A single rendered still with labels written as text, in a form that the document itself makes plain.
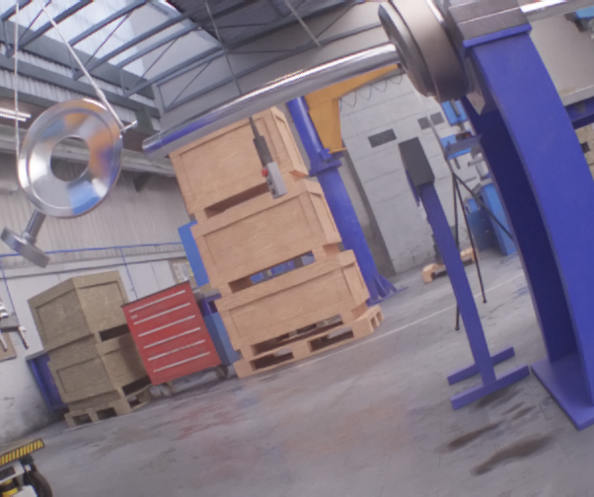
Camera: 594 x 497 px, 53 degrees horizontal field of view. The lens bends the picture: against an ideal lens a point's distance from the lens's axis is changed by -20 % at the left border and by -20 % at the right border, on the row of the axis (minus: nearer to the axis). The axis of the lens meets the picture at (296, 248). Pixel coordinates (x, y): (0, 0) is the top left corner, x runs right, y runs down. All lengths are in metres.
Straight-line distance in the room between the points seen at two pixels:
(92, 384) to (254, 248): 2.01
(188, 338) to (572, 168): 5.18
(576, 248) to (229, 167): 4.84
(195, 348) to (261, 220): 1.29
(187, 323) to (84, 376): 1.21
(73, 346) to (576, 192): 5.50
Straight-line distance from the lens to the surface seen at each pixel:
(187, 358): 6.37
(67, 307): 6.39
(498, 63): 1.57
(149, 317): 6.38
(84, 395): 6.47
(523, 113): 1.55
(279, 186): 2.64
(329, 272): 5.84
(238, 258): 6.05
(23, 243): 1.98
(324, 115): 9.29
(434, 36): 1.75
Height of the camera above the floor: 0.59
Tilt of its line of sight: 2 degrees up
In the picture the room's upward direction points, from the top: 21 degrees counter-clockwise
